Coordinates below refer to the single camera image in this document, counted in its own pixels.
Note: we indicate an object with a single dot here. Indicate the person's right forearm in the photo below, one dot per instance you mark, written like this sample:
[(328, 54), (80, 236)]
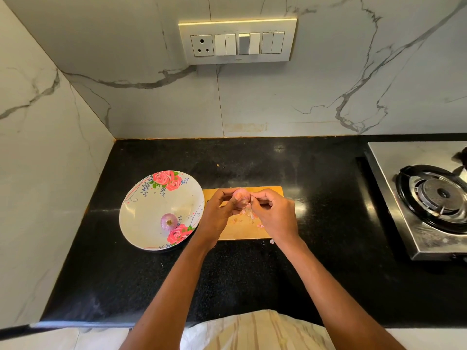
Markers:
[(339, 295)]

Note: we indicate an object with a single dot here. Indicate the black stone countertop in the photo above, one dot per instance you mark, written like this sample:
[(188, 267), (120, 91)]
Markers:
[(328, 167)]

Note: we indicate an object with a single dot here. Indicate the stainless steel gas stove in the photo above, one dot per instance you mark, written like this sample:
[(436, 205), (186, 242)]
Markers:
[(381, 159)]

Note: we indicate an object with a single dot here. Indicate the black stove burner grate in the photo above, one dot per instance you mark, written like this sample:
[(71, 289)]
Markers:
[(462, 161), (438, 198)]

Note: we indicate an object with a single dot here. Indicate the beige striped garment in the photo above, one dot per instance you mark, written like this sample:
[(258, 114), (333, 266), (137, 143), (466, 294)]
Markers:
[(259, 331)]

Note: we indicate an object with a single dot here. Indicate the person's right hand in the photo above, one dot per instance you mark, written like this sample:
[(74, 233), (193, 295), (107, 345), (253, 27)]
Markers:
[(277, 217)]

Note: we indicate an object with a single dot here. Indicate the small pink onion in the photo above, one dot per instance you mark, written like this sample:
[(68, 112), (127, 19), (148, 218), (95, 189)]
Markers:
[(241, 197), (169, 222)]

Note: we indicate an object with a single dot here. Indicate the white floral plate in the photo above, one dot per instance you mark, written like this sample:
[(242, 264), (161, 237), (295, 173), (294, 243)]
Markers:
[(142, 211)]

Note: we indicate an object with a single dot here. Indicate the wooden cutting board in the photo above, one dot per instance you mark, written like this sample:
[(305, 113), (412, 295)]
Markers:
[(237, 229)]

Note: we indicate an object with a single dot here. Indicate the person's left hand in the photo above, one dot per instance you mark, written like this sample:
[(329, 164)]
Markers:
[(213, 221)]

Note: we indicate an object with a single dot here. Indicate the person's left forearm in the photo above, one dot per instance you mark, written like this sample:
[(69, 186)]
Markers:
[(171, 302)]

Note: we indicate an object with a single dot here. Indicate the pile of onion peels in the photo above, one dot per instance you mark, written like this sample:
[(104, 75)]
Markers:
[(252, 212)]

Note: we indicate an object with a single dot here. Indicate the white wall switch panel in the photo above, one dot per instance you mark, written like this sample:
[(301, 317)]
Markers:
[(237, 42)]

